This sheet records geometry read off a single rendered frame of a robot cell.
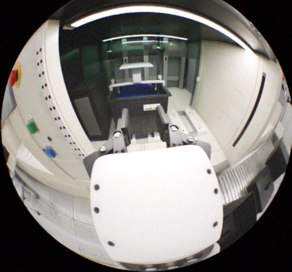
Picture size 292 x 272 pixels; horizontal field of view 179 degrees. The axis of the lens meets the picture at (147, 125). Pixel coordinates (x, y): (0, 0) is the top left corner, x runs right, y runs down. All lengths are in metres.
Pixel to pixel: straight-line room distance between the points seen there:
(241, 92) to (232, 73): 0.10
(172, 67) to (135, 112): 0.80
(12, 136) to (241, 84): 2.10
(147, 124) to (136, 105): 0.10
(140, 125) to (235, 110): 0.45
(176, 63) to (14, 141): 2.22
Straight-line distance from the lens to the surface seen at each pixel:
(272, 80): 0.44
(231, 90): 0.54
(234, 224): 0.74
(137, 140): 0.50
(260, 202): 0.82
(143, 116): 0.41
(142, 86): 0.50
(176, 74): 1.14
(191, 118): 0.66
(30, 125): 0.29
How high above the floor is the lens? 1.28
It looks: 42 degrees down
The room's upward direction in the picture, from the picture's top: 2 degrees counter-clockwise
